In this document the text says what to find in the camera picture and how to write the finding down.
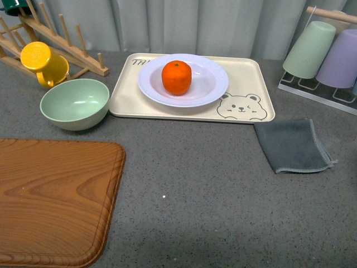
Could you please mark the orange fruit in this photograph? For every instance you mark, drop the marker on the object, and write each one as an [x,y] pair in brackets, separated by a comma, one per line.
[176,77]

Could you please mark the white round plate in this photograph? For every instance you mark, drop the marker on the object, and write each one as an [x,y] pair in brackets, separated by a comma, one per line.
[209,81]

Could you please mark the beige bear tray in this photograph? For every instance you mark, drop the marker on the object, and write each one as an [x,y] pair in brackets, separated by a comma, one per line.
[245,101]

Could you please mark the green bowl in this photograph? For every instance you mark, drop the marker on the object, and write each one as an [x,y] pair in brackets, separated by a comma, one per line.
[77,104]

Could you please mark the grey folded cloth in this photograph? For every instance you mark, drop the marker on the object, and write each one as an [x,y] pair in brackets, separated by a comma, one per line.
[292,146]

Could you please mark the wooden cutting board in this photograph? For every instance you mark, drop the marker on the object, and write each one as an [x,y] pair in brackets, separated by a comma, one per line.
[57,200]

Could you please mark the yellow mug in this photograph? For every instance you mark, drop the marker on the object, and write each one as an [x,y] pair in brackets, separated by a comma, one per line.
[49,67]

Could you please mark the green cup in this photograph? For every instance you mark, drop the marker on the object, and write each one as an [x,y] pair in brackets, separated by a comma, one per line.
[310,49]

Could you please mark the white cup holder rack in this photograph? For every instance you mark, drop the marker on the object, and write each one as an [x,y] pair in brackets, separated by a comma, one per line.
[339,98]

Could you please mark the purple cup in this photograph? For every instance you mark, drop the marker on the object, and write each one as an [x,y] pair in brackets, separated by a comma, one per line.
[339,67]

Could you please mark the blue cup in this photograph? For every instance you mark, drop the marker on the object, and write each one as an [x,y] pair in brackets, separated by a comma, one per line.
[354,90]

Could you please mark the wooden dish rack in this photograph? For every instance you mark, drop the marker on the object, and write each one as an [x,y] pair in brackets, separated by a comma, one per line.
[38,22]

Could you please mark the dark green mug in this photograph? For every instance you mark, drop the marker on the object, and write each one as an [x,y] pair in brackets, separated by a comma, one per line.
[14,7]

